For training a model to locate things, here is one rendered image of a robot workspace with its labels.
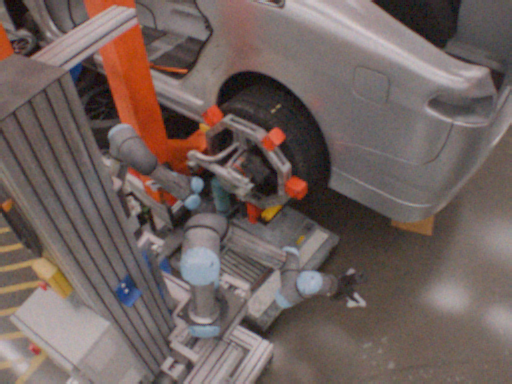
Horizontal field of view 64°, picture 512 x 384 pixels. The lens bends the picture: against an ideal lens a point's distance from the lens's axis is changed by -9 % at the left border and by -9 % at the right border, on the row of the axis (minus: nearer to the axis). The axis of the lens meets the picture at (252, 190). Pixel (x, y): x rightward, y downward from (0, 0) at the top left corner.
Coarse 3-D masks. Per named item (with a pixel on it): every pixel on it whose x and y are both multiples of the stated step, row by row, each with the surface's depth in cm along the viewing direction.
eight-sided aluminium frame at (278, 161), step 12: (228, 120) 226; (240, 120) 225; (216, 132) 237; (240, 132) 223; (252, 132) 218; (264, 132) 219; (216, 144) 253; (276, 156) 223; (276, 168) 222; (288, 168) 222; (288, 180) 230; (264, 204) 251; (276, 204) 243
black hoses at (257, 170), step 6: (252, 150) 232; (246, 162) 217; (252, 162) 215; (258, 162) 216; (252, 168) 214; (258, 168) 215; (252, 174) 214; (258, 174) 216; (264, 174) 218; (258, 180) 216
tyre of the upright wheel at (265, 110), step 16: (240, 96) 236; (256, 96) 229; (272, 96) 228; (288, 96) 229; (224, 112) 236; (240, 112) 227; (256, 112) 220; (272, 112) 221; (288, 112) 223; (304, 112) 227; (272, 128) 218; (288, 128) 220; (304, 128) 225; (288, 144) 219; (304, 144) 223; (320, 144) 232; (224, 160) 267; (288, 160) 226; (304, 160) 224; (320, 160) 235; (304, 176) 228
